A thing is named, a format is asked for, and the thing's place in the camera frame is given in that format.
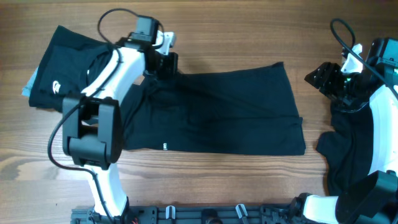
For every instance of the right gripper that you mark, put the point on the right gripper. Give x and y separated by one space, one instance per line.
329 81

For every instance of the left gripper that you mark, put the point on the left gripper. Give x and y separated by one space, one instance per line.
170 66

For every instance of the black polo shirt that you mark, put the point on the black polo shirt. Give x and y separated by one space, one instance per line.
251 112

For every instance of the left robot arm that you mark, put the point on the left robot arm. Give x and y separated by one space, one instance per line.
92 133

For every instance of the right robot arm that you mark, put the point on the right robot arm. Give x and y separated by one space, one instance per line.
372 199

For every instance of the pile of black clothes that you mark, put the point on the pile of black clothes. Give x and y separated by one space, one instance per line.
348 148

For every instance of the folded black shirt with logo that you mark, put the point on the folded black shirt with logo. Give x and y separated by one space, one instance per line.
70 64

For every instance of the folded grey garment underneath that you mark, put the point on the folded grey garment underneath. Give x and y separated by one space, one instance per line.
26 90

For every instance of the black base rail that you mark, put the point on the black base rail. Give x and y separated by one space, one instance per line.
239 214

